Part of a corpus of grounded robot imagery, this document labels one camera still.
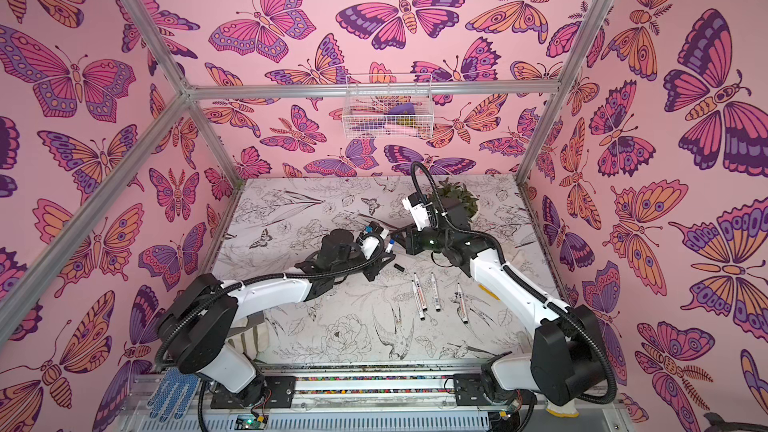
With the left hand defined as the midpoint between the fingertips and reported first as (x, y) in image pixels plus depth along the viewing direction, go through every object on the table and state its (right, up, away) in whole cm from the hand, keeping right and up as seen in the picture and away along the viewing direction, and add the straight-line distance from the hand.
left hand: (395, 249), depth 82 cm
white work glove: (+40, -36, -12) cm, 55 cm away
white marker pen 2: (+12, -14, +8) cm, 20 cm away
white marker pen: (+7, -16, +6) cm, 18 cm away
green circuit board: (-35, -41, -9) cm, 55 cm away
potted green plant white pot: (+18, +17, +10) cm, 27 cm away
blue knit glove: (-55, -35, -9) cm, 65 cm away
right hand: (0, +4, -3) cm, 5 cm away
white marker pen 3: (+20, -17, +6) cm, 27 cm away
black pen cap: (+2, -8, +14) cm, 16 cm away
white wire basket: (-2, +44, +14) cm, 46 cm away
